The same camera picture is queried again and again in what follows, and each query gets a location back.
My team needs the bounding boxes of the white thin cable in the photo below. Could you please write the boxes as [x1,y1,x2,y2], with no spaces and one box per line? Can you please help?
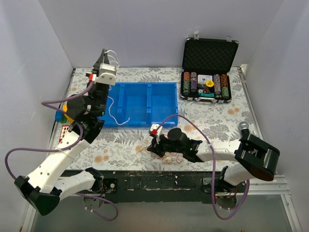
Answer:
[105,50,131,126]

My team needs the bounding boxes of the red orange cable tangle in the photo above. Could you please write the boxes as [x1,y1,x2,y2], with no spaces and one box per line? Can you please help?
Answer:
[135,145,185,166]

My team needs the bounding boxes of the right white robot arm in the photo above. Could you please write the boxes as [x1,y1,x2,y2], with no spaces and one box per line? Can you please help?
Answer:
[147,124,280,194]

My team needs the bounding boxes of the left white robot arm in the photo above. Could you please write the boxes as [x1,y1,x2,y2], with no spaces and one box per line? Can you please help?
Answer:
[14,49,116,216]

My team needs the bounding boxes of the blue three-compartment bin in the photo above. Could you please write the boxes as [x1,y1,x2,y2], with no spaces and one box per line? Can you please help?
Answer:
[99,82,178,128]

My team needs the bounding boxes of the black base beam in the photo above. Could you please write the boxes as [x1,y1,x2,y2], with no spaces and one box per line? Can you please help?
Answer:
[81,171,211,204]

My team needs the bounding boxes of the stacked colourful toy bricks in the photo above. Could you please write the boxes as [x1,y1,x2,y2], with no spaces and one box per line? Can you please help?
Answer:
[55,111,74,124]

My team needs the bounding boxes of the red white toy brick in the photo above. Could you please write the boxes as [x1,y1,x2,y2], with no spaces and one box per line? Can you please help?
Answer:
[59,125,70,142]

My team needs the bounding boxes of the black microphone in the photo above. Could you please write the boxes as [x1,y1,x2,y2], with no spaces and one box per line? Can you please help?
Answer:
[238,121,250,137]

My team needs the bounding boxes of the black poker chip case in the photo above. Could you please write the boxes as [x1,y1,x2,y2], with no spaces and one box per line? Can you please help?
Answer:
[180,32,239,103]

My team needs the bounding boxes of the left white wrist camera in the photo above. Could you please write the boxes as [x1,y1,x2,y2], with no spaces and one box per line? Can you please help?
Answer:
[96,63,117,86]

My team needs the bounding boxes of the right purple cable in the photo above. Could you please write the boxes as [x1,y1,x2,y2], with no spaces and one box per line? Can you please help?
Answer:
[158,114,251,220]

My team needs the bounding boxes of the purple cable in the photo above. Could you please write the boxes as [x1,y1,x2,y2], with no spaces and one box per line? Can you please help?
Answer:
[158,114,251,220]
[4,81,119,222]

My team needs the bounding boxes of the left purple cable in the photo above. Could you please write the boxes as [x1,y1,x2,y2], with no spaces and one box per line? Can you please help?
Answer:
[4,81,119,222]

